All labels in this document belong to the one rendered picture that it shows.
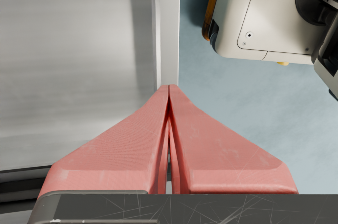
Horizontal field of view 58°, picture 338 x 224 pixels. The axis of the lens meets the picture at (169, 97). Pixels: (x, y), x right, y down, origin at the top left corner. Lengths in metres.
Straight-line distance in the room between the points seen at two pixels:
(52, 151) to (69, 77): 0.10
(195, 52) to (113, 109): 1.02
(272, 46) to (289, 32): 0.07
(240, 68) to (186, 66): 0.26
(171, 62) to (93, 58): 0.09
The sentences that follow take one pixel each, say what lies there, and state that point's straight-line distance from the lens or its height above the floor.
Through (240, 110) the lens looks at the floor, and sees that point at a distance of 1.64.
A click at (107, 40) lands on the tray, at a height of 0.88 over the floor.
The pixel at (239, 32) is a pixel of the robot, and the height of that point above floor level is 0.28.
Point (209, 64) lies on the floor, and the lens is 1.42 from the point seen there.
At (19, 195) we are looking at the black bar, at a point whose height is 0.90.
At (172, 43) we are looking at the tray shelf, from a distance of 0.34.
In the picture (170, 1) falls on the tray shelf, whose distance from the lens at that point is 0.32.
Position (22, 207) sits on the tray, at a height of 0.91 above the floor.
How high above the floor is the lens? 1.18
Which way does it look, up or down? 53 degrees down
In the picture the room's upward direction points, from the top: 165 degrees clockwise
